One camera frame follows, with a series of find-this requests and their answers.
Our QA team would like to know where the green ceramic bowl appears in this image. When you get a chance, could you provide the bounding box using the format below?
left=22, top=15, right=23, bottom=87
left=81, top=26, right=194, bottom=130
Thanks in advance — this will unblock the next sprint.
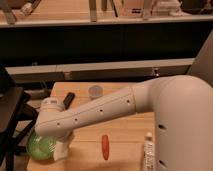
left=26, top=131, right=56, bottom=161

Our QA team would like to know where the small grey round container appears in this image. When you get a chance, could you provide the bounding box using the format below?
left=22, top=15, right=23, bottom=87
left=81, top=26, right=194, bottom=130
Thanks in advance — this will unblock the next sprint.
left=88, top=85, right=103, bottom=99

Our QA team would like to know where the black rectangular object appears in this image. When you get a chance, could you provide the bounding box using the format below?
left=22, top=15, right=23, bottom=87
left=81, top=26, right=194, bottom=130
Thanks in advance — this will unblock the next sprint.
left=63, top=92, right=75, bottom=109

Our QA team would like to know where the orange carrot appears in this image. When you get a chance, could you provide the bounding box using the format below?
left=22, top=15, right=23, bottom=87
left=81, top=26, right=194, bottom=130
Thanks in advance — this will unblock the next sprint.
left=101, top=135, right=109, bottom=160

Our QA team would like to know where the white tube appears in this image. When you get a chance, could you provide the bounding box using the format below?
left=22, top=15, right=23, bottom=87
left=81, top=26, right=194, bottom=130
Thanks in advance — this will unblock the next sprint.
left=143, top=132, right=155, bottom=171

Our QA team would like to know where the black stand at left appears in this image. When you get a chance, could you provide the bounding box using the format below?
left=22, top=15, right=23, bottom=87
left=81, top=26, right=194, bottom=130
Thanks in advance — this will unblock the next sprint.
left=0, top=64, right=38, bottom=171

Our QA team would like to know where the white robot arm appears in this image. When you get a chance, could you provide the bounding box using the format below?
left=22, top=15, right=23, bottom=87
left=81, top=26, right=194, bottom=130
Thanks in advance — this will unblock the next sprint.
left=35, top=75, right=213, bottom=171

